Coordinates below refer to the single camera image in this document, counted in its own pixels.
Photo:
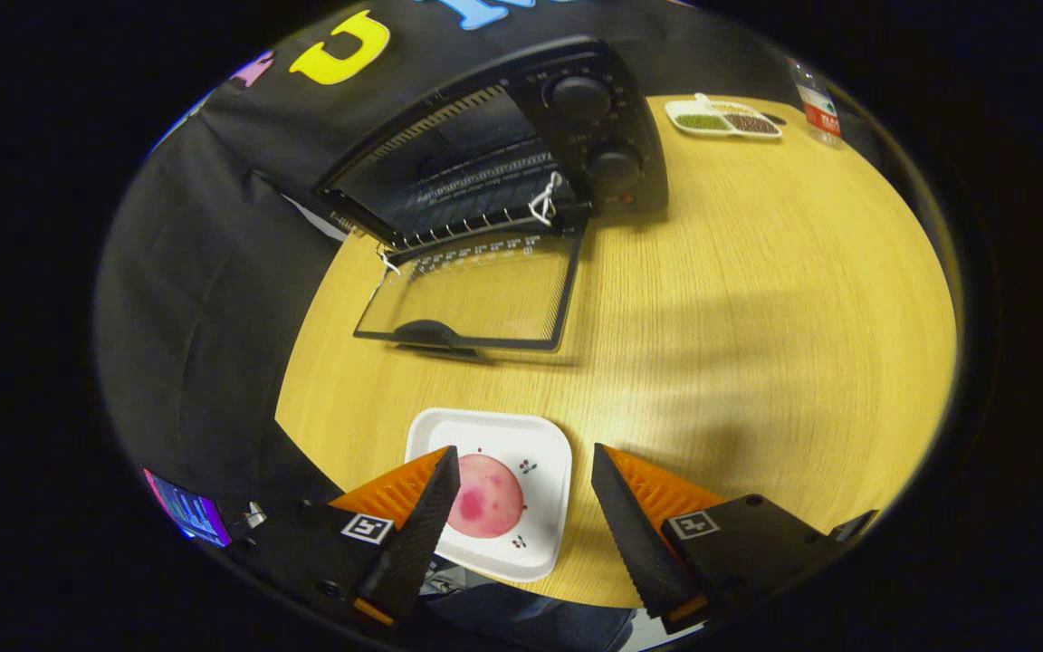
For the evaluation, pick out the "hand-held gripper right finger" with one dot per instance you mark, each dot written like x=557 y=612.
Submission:
x=635 y=543

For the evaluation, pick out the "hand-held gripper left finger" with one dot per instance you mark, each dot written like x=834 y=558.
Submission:
x=422 y=534

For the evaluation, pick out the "pink round food slice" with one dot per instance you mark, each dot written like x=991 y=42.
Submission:
x=490 y=498

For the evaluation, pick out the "white square plate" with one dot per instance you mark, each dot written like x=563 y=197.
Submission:
x=540 y=453

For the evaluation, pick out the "black toaster oven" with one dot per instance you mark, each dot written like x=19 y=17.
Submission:
x=612 y=127

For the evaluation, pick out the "person's blue trouser leg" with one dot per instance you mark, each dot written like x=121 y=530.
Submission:
x=531 y=620

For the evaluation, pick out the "lit phone screen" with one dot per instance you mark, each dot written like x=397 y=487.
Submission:
x=188 y=512

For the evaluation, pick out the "black backdrop cloth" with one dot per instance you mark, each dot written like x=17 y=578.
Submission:
x=205 y=299

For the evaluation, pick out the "white divided bean dish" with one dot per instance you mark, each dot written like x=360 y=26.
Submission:
x=721 y=120

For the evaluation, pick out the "clear plastic water bottle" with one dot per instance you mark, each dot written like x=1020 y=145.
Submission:
x=818 y=109

